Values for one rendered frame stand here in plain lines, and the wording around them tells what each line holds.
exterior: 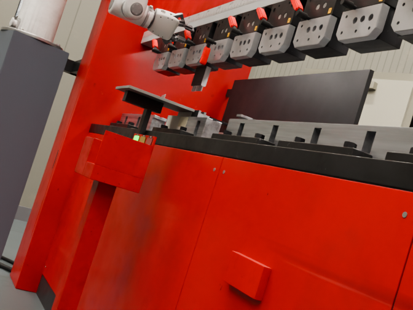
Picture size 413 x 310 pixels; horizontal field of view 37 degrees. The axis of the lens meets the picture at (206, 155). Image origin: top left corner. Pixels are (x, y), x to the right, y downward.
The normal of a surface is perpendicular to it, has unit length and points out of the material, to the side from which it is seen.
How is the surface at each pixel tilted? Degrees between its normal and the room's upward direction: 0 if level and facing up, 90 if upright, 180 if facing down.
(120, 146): 90
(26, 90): 90
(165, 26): 128
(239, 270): 90
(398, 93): 90
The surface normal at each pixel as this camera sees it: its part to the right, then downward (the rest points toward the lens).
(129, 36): 0.40, 0.07
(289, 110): -0.86, -0.30
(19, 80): 0.60, 0.14
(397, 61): -0.74, -0.27
